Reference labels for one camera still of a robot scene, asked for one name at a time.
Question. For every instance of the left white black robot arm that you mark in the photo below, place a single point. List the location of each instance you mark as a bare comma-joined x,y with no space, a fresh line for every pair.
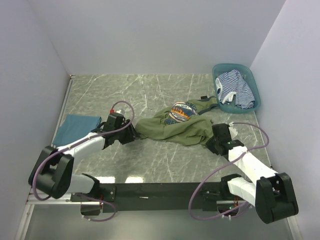
53,171

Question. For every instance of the blue white striped tank top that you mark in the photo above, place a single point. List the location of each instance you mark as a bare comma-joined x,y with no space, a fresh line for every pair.
232,85

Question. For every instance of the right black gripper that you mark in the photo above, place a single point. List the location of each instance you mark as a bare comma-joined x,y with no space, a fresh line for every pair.
209,144

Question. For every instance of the olive green tank top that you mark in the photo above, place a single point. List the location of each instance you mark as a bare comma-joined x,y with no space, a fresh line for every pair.
182,123

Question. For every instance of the teal plastic laundry basket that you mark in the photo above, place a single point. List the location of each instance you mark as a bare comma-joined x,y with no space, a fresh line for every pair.
250,80

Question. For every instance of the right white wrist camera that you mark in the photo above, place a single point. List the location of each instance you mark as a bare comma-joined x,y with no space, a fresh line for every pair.
232,130

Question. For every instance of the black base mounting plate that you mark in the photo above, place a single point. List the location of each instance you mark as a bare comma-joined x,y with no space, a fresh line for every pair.
164,196

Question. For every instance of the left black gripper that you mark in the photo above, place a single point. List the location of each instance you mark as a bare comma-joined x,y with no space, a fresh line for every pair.
132,134

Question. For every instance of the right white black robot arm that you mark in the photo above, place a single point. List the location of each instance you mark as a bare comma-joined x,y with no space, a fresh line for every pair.
271,193

